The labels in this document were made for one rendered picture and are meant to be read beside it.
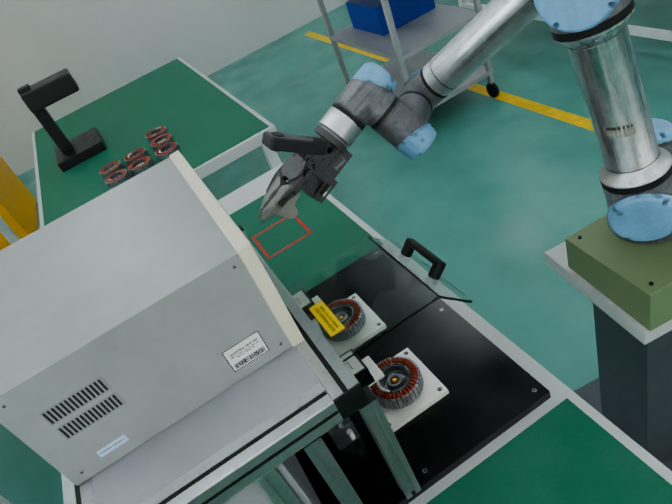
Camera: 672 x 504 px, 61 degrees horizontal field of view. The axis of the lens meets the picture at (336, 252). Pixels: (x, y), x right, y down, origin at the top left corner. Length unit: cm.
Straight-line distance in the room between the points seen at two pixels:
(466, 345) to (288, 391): 52
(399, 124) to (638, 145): 40
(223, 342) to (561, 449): 63
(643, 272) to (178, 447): 91
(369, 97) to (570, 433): 71
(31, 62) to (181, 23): 143
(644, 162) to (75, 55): 556
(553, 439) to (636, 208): 43
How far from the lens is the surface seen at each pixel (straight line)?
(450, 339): 128
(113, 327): 80
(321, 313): 101
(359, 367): 109
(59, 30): 611
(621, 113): 102
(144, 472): 90
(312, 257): 167
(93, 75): 619
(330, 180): 109
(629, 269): 127
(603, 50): 97
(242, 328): 85
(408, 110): 111
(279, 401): 85
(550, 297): 239
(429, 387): 120
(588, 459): 112
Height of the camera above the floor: 173
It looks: 36 degrees down
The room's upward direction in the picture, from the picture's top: 24 degrees counter-clockwise
